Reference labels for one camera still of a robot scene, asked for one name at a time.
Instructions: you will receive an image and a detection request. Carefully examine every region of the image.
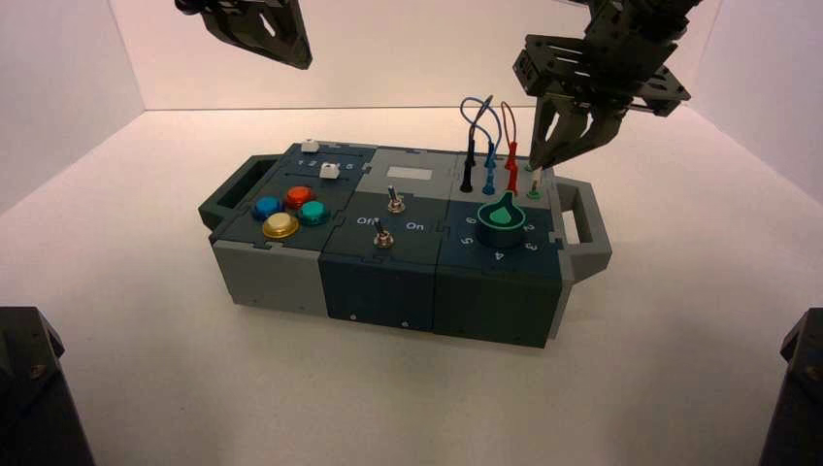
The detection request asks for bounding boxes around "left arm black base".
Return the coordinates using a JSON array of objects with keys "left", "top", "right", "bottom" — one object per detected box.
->
[{"left": 0, "top": 306, "right": 96, "bottom": 466}]

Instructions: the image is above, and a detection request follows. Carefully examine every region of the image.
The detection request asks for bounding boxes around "red push button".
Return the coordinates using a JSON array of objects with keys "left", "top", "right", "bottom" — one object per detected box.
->
[{"left": 283, "top": 185, "right": 316, "bottom": 211}]

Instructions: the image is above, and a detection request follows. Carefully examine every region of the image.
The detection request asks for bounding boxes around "yellow push button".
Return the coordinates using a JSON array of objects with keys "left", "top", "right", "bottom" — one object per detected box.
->
[{"left": 262, "top": 212, "right": 301, "bottom": 241}]

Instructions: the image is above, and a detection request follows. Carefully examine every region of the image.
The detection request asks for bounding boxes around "red wire with plugs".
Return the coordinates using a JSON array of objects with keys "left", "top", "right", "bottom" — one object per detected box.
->
[{"left": 500, "top": 100, "right": 521, "bottom": 194}]

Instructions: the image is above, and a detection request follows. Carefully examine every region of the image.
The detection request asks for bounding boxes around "grey and blue task box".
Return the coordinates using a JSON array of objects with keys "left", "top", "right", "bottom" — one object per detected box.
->
[{"left": 197, "top": 141, "right": 613, "bottom": 350}]

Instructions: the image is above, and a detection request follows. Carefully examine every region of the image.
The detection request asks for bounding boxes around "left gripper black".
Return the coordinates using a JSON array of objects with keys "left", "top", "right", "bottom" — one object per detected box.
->
[{"left": 175, "top": 0, "right": 315, "bottom": 71}]

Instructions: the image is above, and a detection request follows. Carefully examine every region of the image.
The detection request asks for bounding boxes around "dark rotary knob green pointer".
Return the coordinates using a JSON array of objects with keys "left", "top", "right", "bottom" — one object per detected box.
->
[{"left": 476, "top": 190, "right": 527, "bottom": 250}]

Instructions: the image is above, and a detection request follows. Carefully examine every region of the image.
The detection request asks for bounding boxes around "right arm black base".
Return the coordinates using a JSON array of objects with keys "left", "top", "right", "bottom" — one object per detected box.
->
[{"left": 758, "top": 308, "right": 823, "bottom": 466}]

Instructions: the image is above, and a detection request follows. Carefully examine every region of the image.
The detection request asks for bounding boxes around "teal push button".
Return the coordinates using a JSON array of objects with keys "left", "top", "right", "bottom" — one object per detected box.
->
[{"left": 296, "top": 200, "right": 332, "bottom": 226}]

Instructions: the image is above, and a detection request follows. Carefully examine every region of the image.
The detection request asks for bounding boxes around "blue wire with plugs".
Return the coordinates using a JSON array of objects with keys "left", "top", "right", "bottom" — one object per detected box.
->
[{"left": 460, "top": 97, "right": 504, "bottom": 196}]

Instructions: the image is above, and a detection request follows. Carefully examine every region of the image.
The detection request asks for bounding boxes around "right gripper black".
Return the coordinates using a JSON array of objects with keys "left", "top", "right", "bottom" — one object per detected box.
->
[{"left": 511, "top": 14, "right": 693, "bottom": 171}]

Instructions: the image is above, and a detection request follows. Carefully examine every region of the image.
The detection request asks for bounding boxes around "black wire with plugs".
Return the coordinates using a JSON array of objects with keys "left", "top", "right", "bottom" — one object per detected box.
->
[{"left": 459, "top": 94, "right": 495, "bottom": 194}]

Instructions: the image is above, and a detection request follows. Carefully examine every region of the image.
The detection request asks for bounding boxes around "blue push button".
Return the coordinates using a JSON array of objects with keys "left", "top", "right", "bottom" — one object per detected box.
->
[{"left": 250, "top": 195, "right": 284, "bottom": 222}]

